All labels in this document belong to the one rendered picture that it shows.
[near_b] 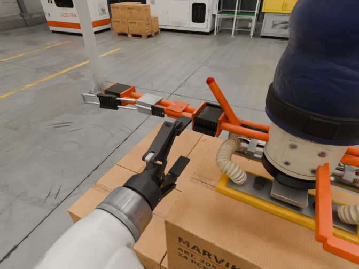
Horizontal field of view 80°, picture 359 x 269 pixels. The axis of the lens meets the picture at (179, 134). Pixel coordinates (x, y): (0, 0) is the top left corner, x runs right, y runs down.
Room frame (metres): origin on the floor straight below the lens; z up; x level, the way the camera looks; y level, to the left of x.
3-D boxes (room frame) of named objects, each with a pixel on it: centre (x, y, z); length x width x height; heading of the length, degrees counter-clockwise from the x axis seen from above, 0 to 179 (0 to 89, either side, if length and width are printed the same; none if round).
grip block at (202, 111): (0.54, -0.09, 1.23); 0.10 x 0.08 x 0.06; 152
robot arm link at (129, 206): (0.22, 0.10, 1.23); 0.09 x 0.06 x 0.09; 62
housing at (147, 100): (0.64, 0.10, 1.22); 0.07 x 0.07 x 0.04; 62
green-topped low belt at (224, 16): (7.84, -1.87, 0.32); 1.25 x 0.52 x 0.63; 67
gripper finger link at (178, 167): (0.41, 0.00, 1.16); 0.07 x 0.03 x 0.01; 152
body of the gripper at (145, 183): (0.29, 0.06, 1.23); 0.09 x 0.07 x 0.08; 152
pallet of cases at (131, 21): (7.80, 1.41, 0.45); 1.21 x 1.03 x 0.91; 67
